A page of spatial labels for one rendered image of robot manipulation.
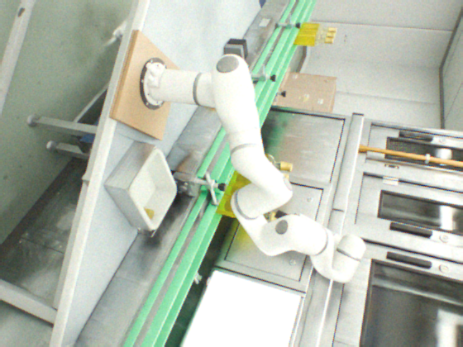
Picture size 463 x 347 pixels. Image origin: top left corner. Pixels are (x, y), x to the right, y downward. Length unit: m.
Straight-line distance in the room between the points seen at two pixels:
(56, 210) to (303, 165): 1.14
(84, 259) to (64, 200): 0.75
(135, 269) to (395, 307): 0.86
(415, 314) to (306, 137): 0.87
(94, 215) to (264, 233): 0.46
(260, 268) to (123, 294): 0.47
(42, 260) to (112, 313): 0.58
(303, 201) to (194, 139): 0.49
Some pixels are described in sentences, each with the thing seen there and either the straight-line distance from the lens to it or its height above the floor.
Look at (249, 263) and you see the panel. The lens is 1.26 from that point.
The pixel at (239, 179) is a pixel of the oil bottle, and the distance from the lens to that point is 1.27.
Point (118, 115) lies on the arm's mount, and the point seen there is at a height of 0.77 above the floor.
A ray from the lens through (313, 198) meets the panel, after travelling 1.40.
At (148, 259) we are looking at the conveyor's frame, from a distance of 1.14.
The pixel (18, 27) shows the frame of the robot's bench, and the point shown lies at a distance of 1.49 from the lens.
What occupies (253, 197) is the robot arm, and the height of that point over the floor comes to 1.17.
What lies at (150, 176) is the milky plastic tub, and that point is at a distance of 1.15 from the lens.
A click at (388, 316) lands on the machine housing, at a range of 1.28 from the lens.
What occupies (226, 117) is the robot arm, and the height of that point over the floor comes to 1.08.
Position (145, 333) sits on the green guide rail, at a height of 0.93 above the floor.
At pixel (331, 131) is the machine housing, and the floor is 1.26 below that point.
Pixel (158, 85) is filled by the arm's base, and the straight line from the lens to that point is 1.02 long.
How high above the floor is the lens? 1.37
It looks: 19 degrees down
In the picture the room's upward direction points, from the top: 102 degrees clockwise
